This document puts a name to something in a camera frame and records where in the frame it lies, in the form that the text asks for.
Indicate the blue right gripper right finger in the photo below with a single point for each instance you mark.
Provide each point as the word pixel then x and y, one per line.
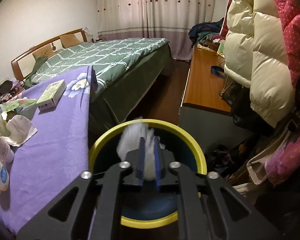
pixel 157 157

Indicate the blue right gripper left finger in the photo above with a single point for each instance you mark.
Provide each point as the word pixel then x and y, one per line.
pixel 141 161

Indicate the white tissue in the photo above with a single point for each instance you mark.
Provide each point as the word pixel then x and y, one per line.
pixel 128 145

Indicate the white paper napkin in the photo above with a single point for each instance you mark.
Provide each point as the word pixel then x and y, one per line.
pixel 21 130

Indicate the yellow rimmed blue trash bin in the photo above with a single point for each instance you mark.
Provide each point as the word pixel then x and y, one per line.
pixel 149 210

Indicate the wooden low cabinet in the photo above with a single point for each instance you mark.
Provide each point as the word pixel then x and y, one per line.
pixel 203 114

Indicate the green plaid bed quilt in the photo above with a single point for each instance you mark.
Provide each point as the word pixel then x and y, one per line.
pixel 110 59

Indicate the purple floral table cloth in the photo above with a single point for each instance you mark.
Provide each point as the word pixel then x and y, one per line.
pixel 54 156

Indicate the white green cardboard box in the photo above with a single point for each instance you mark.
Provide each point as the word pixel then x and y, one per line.
pixel 51 96

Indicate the pile of clothes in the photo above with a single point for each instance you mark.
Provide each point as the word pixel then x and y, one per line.
pixel 201 32

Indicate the cream puffer jacket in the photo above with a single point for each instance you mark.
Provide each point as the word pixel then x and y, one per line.
pixel 255 57

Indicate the pink white window curtain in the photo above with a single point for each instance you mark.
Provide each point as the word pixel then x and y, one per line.
pixel 169 19

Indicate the brown right pillow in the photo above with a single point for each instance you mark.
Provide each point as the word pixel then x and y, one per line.
pixel 69 40

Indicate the brown pillow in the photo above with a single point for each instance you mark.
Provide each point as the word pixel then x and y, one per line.
pixel 69 40
pixel 43 53

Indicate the brown left pillow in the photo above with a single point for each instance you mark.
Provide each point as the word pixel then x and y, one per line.
pixel 43 53

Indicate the white green tall bottle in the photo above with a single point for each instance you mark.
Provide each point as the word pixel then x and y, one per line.
pixel 6 154

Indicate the green plastic snack wrapper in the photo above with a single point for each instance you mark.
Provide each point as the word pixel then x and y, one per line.
pixel 18 103

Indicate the wooden bed headboard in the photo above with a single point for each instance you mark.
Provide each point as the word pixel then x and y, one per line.
pixel 23 64

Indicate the dark clothes on nightstand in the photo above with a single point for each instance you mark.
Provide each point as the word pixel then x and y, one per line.
pixel 9 89

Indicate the pink dotted puffer jacket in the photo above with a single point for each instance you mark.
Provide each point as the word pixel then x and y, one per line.
pixel 289 14

